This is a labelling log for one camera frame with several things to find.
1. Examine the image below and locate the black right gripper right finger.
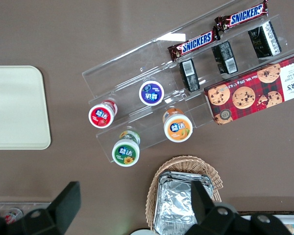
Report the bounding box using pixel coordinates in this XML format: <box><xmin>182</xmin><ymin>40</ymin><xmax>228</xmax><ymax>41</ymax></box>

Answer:
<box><xmin>185</xmin><ymin>180</ymin><xmax>239</xmax><ymax>235</ymax></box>

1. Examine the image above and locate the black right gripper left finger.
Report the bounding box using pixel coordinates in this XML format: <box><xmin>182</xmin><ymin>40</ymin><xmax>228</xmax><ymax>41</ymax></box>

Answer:
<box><xmin>13</xmin><ymin>181</ymin><xmax>82</xmax><ymax>235</ymax></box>

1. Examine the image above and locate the aluminium foil tray stack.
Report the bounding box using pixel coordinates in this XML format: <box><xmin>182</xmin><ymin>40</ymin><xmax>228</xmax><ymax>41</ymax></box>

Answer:
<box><xmin>152</xmin><ymin>170</ymin><xmax>215</xmax><ymax>235</ymax></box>

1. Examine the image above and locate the light wicker basket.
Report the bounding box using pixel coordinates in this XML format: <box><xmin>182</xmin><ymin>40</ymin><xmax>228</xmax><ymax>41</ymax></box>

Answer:
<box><xmin>145</xmin><ymin>155</ymin><xmax>222</xmax><ymax>235</ymax></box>

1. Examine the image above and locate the white rectangular snack tray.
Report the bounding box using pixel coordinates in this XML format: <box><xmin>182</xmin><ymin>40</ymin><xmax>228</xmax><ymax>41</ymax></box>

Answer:
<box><xmin>237</xmin><ymin>211</ymin><xmax>294</xmax><ymax>235</ymax></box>

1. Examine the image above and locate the beige plastic tray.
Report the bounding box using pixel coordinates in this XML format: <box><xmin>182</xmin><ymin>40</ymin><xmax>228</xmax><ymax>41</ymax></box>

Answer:
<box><xmin>0</xmin><ymin>65</ymin><xmax>51</xmax><ymax>151</ymax></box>

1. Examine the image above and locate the clear acrylic bottle rack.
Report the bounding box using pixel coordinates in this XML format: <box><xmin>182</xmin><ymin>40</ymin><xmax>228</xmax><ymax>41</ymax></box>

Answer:
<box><xmin>0</xmin><ymin>201</ymin><xmax>52</xmax><ymax>223</ymax></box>

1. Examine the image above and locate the green lid gum jar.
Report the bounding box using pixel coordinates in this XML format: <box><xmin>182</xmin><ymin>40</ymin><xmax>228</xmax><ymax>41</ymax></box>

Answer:
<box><xmin>111</xmin><ymin>130</ymin><xmax>141</xmax><ymax>168</ymax></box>

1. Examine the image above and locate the orange lid gum jar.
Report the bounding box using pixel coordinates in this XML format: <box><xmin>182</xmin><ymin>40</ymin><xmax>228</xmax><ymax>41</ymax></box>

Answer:
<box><xmin>162</xmin><ymin>108</ymin><xmax>194</xmax><ymax>143</ymax></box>

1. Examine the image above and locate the red lid gum jar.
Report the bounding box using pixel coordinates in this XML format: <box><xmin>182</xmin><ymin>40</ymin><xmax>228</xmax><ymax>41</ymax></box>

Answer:
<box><xmin>88</xmin><ymin>98</ymin><xmax>119</xmax><ymax>129</ymax></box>

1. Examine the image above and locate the red Walkers cookie box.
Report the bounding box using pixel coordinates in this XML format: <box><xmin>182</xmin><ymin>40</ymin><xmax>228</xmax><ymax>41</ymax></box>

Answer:
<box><xmin>203</xmin><ymin>51</ymin><xmax>294</xmax><ymax>126</ymax></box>

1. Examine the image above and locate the blue lid gum jar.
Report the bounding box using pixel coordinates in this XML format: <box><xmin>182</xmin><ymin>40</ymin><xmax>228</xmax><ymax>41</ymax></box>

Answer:
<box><xmin>138</xmin><ymin>80</ymin><xmax>165</xmax><ymax>107</ymax></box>

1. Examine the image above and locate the small black carton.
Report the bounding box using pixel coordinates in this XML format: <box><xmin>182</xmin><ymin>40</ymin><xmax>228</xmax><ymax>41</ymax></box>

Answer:
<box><xmin>179</xmin><ymin>58</ymin><xmax>201</xmax><ymax>93</ymax></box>
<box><xmin>211</xmin><ymin>41</ymin><xmax>239</xmax><ymax>75</ymax></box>
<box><xmin>247</xmin><ymin>20</ymin><xmax>282</xmax><ymax>59</ymax></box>

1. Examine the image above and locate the clear acrylic stepped stand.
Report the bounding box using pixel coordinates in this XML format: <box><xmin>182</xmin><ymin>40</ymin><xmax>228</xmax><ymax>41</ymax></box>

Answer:
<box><xmin>81</xmin><ymin>0</ymin><xmax>294</xmax><ymax>165</ymax></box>

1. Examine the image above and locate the Snickers chocolate bar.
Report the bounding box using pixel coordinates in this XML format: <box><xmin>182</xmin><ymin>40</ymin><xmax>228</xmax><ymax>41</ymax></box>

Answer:
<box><xmin>215</xmin><ymin>0</ymin><xmax>270</xmax><ymax>32</ymax></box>
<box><xmin>167</xmin><ymin>27</ymin><xmax>221</xmax><ymax>62</ymax></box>

